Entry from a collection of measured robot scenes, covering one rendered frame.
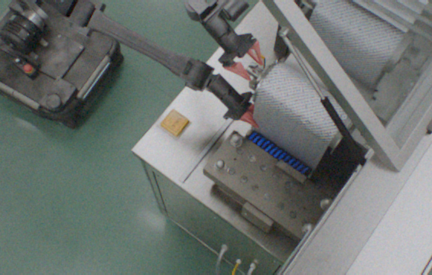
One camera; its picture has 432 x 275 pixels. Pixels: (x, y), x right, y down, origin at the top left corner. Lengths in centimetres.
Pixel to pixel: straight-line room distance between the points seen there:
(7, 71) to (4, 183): 55
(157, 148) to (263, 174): 38
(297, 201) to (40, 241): 148
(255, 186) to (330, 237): 69
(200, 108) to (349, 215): 98
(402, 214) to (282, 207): 48
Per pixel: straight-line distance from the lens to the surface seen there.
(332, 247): 106
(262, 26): 210
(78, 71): 282
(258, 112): 165
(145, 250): 273
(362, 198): 109
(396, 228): 132
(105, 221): 279
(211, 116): 193
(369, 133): 105
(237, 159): 174
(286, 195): 172
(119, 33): 170
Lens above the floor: 267
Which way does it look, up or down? 69 degrees down
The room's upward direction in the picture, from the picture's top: straight up
